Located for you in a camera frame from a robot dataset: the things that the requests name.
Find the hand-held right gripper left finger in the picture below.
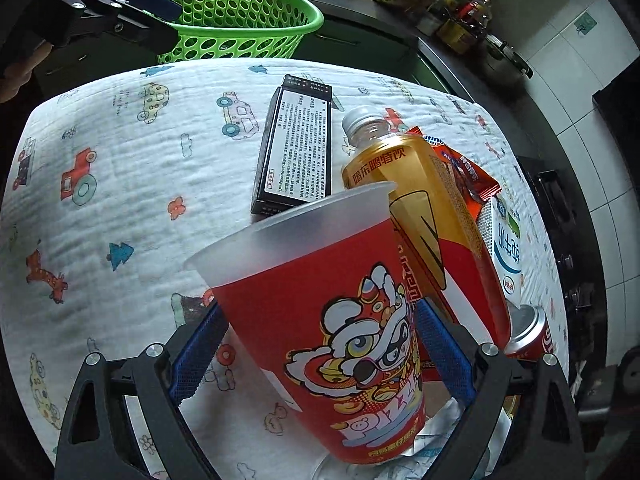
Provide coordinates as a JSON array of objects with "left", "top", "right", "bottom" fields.
[{"left": 54, "top": 300, "right": 231, "bottom": 480}]

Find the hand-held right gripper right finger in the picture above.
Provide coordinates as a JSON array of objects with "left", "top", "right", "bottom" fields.
[{"left": 414, "top": 296, "right": 587, "bottom": 480}]

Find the green perforated plastic basket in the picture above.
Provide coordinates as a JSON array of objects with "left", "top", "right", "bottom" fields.
[{"left": 154, "top": 0, "right": 325, "bottom": 66}]

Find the red lion print cup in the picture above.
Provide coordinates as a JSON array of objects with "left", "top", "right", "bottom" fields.
[{"left": 182, "top": 182, "right": 427, "bottom": 465}]

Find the golden label drink bottle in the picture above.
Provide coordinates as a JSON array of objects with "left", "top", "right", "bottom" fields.
[{"left": 341, "top": 106, "right": 513, "bottom": 351}]

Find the orange snack wrapper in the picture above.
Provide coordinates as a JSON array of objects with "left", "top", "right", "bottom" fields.
[{"left": 407, "top": 127, "right": 502, "bottom": 221}]

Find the black cardboard box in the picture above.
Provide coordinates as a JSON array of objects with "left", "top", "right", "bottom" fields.
[{"left": 250, "top": 74, "right": 335, "bottom": 217}]

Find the person's left hand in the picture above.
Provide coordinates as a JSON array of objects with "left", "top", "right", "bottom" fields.
[{"left": 0, "top": 40, "right": 53, "bottom": 106}]

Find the red soda can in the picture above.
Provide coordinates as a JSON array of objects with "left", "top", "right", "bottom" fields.
[{"left": 502, "top": 304, "right": 553, "bottom": 361}]

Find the white milk carton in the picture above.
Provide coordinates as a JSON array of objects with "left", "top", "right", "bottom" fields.
[{"left": 475, "top": 195, "right": 525, "bottom": 311}]

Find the printed vehicle pattern blanket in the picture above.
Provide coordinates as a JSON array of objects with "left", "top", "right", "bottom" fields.
[{"left": 0, "top": 57, "right": 571, "bottom": 480}]

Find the black gas stove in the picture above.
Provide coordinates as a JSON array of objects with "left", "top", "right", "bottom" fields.
[{"left": 517, "top": 155, "right": 601, "bottom": 341}]

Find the green kitchen cabinet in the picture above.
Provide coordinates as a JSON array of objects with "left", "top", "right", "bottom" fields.
[{"left": 295, "top": 10, "right": 421, "bottom": 81}]

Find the yellow label oil bottle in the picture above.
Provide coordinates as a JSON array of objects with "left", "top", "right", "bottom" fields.
[{"left": 437, "top": 17, "right": 476, "bottom": 54}]

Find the black range hood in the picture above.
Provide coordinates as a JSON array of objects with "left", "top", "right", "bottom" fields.
[{"left": 592, "top": 80, "right": 640, "bottom": 126}]

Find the red label sauce bottle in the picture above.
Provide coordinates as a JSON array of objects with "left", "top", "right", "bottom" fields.
[{"left": 460, "top": 0, "right": 488, "bottom": 28}]

